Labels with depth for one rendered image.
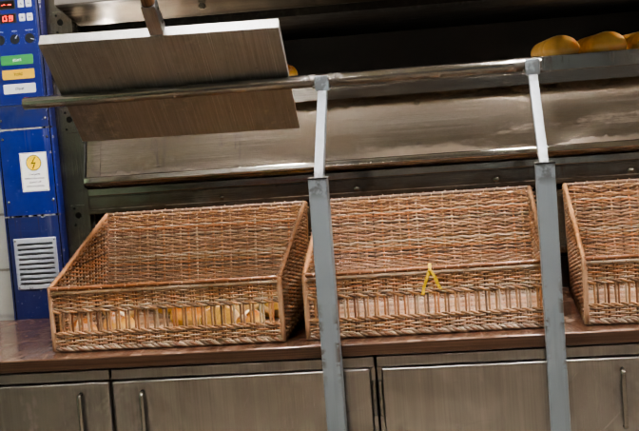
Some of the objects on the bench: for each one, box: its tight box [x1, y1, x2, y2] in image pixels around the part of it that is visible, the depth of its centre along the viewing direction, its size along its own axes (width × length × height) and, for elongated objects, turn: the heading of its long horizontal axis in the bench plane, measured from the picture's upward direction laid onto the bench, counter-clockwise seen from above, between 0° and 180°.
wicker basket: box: [47, 201, 309, 353], centre depth 294 cm, size 49×56×28 cm
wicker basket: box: [300, 186, 545, 341], centre depth 287 cm, size 49×56×28 cm
